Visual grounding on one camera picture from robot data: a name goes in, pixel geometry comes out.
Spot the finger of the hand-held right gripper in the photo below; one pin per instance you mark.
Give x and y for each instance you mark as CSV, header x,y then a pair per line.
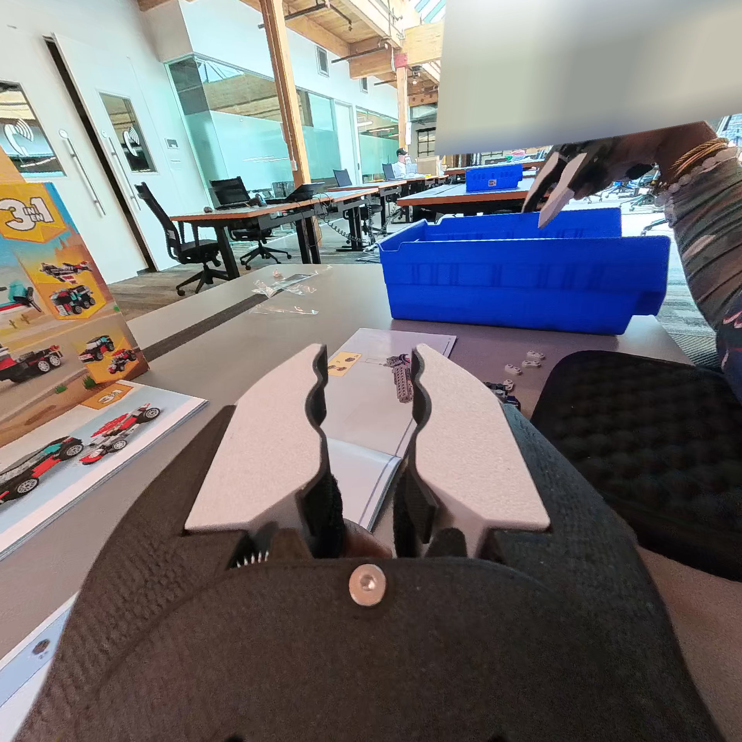
x,y
542,179
559,200

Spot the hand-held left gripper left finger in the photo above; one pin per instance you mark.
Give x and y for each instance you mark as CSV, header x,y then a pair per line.
x,y
269,458

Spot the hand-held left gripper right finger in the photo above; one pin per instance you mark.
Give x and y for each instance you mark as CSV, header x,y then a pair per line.
x,y
472,458

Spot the grey black lego truck model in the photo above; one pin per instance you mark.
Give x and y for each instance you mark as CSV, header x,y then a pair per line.
x,y
507,397

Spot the large blue plastic bin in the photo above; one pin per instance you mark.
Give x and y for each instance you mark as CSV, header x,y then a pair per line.
x,y
510,284

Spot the person's right forearm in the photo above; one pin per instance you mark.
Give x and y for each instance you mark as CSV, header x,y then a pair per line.
x,y
713,243

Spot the small labelled blue bin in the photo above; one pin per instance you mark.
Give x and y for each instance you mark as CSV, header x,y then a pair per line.
x,y
493,174

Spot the open lego instruction booklet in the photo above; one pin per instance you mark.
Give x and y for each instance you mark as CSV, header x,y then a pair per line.
x,y
417,345

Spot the clear empty plastic bag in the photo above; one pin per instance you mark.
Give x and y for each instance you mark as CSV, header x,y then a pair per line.
x,y
284,284
284,310

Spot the colourful lego set box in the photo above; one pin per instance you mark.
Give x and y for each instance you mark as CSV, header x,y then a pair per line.
x,y
58,324

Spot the person's right hand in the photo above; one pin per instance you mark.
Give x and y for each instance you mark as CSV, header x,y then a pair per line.
x,y
649,148

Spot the wooden top office desk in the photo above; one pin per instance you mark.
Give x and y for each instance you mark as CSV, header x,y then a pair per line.
x,y
440,194
377,185
249,213

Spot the car cover instruction booklet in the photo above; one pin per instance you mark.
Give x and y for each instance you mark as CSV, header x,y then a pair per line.
x,y
116,429

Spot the black dimpled foam pad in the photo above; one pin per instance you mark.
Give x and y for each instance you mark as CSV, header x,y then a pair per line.
x,y
637,452

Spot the black office chair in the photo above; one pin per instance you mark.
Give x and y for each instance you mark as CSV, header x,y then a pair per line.
x,y
229,190
342,177
153,217

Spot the dark laptop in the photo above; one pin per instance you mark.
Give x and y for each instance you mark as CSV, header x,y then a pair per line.
x,y
304,191

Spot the wooden pillar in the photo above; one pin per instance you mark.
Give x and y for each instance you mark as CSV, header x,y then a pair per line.
x,y
284,87

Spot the white sliding door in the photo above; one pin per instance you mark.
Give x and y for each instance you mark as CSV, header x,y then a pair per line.
x,y
116,203

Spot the wall air vent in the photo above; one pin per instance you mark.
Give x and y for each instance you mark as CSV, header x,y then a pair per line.
x,y
322,61

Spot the wall window with phone icon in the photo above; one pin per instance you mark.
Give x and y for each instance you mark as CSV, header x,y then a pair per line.
x,y
29,133

